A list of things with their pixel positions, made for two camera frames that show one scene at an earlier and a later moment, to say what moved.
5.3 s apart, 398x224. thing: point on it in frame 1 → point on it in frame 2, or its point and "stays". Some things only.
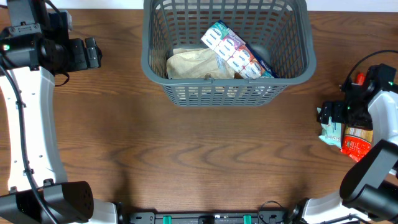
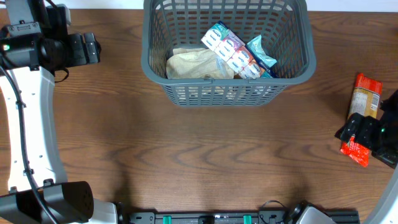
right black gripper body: [353, 113] → [382, 139]
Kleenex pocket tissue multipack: [246, 62] stays
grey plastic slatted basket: [280, 30] stays
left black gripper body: [69, 58] stays
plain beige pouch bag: [198, 63] stays
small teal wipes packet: [331, 132] → [255, 45]
